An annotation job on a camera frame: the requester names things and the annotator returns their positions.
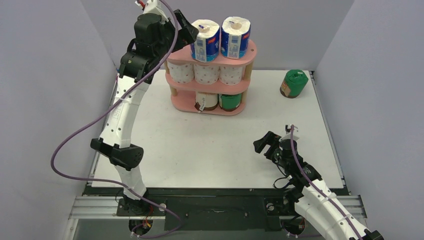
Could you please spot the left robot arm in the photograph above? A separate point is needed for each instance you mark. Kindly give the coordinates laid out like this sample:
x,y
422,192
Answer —
x,y
114,141

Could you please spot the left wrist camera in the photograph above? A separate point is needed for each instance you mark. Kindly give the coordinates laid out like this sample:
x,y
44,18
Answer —
x,y
151,6

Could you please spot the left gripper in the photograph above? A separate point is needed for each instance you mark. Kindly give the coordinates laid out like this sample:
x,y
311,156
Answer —
x,y
187,34

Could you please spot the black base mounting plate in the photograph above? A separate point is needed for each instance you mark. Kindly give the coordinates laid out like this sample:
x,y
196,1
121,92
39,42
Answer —
x,y
196,209

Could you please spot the brown green roll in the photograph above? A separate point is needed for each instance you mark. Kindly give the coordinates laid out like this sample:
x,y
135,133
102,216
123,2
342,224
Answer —
x,y
229,102

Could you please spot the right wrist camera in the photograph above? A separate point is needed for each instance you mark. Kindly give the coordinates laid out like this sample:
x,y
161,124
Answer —
x,y
290,133

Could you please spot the white dotted roll shelf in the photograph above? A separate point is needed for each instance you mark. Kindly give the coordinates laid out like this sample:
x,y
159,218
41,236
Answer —
x,y
231,75

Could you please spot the pink three-tier shelf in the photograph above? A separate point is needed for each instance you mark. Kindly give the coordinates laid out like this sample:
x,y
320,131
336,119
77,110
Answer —
x,y
183,94

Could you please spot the white dotted roll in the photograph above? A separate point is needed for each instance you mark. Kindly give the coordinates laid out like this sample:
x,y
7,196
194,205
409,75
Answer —
x,y
206,74
181,73

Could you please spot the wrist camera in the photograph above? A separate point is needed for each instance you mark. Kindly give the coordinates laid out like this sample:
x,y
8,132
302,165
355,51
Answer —
x,y
151,6
290,133

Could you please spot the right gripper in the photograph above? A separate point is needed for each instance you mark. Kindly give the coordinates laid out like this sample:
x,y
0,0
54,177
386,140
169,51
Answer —
x,y
270,146

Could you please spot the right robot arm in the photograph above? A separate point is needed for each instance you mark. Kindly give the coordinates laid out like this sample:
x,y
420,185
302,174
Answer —
x,y
310,197

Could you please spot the blue white roll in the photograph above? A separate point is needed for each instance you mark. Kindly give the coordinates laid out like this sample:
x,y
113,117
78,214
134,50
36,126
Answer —
x,y
234,37
206,47

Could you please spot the beige brown roll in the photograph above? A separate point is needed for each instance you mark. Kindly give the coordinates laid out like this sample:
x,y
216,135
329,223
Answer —
x,y
205,101

